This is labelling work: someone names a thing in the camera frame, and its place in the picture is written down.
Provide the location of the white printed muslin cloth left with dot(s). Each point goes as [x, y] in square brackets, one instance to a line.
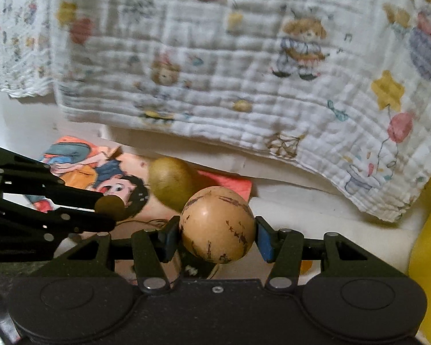
[25, 57]

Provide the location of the white printed muslin cloth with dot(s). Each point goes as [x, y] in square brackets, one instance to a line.
[25, 57]
[340, 88]

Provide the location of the pale striped pepino melon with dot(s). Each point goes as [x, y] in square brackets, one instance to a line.
[217, 225]

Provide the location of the yellow-green lumpy pear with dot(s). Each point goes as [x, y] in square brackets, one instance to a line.
[172, 181]

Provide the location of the small orange kumquat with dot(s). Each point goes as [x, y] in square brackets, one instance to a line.
[306, 265]

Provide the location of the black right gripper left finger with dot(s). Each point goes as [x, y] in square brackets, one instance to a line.
[150, 250]

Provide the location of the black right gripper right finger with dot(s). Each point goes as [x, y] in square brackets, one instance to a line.
[283, 249]

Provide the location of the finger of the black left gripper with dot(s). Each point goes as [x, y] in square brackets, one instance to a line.
[25, 176]
[24, 231]

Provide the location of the white printed muslin cloth right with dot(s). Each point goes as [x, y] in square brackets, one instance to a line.
[340, 88]

